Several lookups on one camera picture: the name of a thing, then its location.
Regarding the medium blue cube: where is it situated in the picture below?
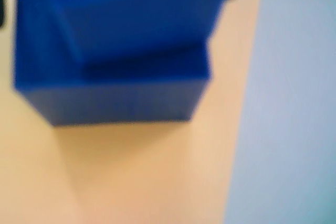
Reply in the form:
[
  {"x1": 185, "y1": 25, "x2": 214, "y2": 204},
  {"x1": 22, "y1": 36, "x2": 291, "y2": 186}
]
[{"x1": 12, "y1": 0, "x2": 213, "y2": 128}]

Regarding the orange paper square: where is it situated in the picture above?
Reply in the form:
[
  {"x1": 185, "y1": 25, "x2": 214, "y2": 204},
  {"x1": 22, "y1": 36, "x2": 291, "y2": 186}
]
[{"x1": 0, "y1": 0, "x2": 265, "y2": 224}]

